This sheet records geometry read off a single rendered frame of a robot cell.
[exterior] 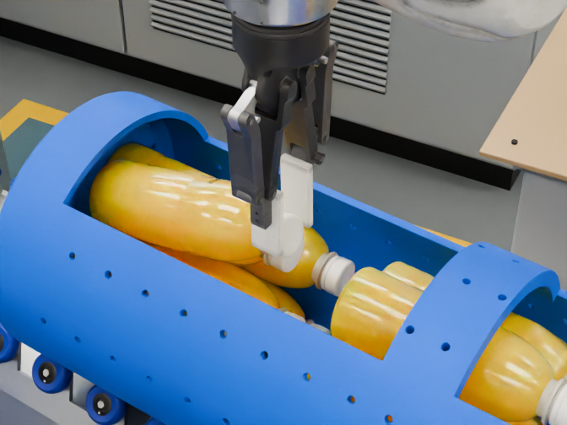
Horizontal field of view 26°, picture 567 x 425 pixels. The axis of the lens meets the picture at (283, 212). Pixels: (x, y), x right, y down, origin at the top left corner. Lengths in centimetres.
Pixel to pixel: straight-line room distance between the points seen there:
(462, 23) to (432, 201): 225
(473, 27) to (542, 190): 87
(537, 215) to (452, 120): 132
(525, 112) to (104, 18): 187
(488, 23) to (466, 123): 219
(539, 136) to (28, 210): 68
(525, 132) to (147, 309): 64
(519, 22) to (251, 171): 31
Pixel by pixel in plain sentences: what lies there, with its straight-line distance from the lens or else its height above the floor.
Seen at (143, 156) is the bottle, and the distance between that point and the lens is 126.
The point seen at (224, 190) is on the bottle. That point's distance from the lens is 109.
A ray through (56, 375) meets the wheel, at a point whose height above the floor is 97.
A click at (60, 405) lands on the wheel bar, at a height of 93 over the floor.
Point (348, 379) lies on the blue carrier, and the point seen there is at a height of 119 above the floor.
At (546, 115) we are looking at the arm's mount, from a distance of 159.
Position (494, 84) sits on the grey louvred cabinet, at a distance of 283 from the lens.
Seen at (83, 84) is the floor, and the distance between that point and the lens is 338.
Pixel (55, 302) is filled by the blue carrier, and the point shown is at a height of 113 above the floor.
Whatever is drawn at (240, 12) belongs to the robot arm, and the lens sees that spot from 91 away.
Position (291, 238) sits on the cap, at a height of 122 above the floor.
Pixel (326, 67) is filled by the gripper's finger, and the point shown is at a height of 137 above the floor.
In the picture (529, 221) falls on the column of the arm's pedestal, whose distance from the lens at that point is 164.
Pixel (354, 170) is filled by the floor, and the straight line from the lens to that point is 305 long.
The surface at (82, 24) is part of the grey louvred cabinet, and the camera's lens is 334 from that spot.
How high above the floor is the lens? 195
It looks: 42 degrees down
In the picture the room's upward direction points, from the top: straight up
